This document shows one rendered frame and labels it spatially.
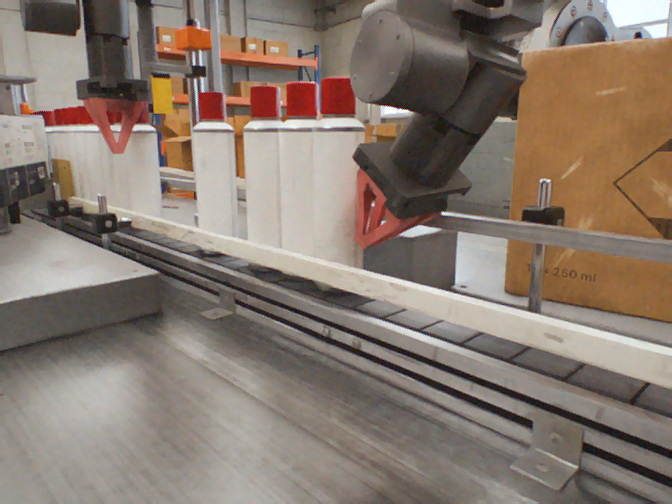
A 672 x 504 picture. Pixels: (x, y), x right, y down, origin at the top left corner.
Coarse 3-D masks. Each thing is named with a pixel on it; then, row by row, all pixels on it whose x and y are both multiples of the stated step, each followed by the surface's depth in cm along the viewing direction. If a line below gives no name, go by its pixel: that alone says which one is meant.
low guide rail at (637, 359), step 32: (128, 224) 80; (160, 224) 72; (256, 256) 56; (288, 256) 51; (352, 288) 45; (384, 288) 43; (416, 288) 40; (448, 320) 38; (480, 320) 36; (512, 320) 35; (544, 320) 33; (576, 352) 32; (608, 352) 30; (640, 352) 29
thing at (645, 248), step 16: (240, 192) 70; (432, 224) 48; (448, 224) 46; (464, 224) 45; (480, 224) 44; (496, 224) 43; (512, 224) 42; (528, 224) 41; (528, 240) 41; (544, 240) 40; (560, 240) 39; (576, 240) 38; (592, 240) 38; (608, 240) 37; (624, 240) 36; (640, 240) 35; (656, 240) 35; (624, 256) 36; (640, 256) 36; (656, 256) 35
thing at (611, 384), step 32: (224, 256) 66; (288, 288) 53; (384, 320) 44; (416, 320) 43; (480, 352) 37; (512, 352) 37; (544, 352) 37; (576, 384) 32; (608, 384) 32; (640, 384) 32
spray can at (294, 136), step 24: (288, 96) 52; (312, 96) 52; (288, 120) 52; (312, 120) 52; (288, 144) 52; (288, 168) 52; (288, 192) 53; (312, 192) 53; (288, 216) 53; (312, 216) 53; (288, 240) 54; (312, 240) 54
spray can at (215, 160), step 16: (208, 96) 63; (224, 96) 64; (208, 112) 63; (224, 112) 64; (208, 128) 63; (224, 128) 64; (208, 144) 63; (224, 144) 64; (208, 160) 64; (224, 160) 64; (208, 176) 64; (224, 176) 65; (208, 192) 65; (224, 192) 65; (208, 208) 65; (224, 208) 65; (208, 224) 66; (224, 224) 66
